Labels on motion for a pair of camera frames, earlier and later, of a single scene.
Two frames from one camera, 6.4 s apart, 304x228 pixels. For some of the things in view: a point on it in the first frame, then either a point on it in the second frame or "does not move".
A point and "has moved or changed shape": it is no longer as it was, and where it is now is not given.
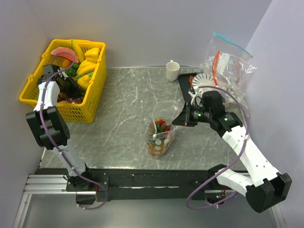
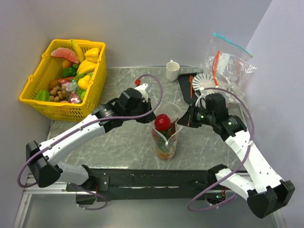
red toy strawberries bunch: x=161 y=126 → x=170 y=132
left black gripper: x=75 y=90 → x=150 y=118
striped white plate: x=204 y=79 does not move
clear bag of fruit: x=161 y=132 has moved or changed shape
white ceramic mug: x=172 y=71 does not move
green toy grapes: x=78 y=76 does not move
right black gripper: x=185 y=118 does not move
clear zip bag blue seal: x=225 y=59 does not move
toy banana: x=78 y=51 does not move
